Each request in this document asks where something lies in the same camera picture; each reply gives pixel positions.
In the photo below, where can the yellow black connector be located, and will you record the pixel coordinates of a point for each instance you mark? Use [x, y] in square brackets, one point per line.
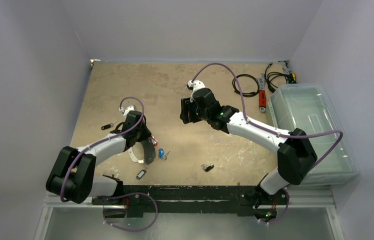
[292, 78]

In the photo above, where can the orange handled tool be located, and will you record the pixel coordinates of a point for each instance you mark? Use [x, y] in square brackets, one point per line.
[262, 94]

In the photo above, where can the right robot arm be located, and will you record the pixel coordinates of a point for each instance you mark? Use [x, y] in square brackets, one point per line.
[294, 152]

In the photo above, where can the silver key holder strip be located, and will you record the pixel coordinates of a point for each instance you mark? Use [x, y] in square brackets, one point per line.
[133, 157]

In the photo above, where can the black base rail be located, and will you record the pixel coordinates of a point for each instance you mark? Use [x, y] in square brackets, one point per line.
[242, 200]

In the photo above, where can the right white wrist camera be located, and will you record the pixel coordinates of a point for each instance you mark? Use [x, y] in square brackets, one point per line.
[194, 85]

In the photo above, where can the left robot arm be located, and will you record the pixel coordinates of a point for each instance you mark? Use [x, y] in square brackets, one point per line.
[73, 174]

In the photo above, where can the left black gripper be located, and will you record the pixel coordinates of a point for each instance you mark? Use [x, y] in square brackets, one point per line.
[146, 133]

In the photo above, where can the black tagged key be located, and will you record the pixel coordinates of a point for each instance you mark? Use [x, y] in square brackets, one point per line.
[141, 174]

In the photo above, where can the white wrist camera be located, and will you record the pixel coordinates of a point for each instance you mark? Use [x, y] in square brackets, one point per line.
[125, 110]
[194, 85]

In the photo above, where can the black key fob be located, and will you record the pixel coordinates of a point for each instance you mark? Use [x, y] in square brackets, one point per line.
[207, 167]

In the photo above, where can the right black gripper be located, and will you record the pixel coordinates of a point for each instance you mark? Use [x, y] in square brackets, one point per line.
[185, 110]

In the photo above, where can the clear plastic storage bin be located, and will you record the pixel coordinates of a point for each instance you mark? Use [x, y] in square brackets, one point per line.
[307, 106]

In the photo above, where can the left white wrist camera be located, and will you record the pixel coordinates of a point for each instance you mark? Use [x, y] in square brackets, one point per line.
[125, 110]

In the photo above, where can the red tagged key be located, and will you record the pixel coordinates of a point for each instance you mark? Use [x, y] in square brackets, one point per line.
[153, 141]

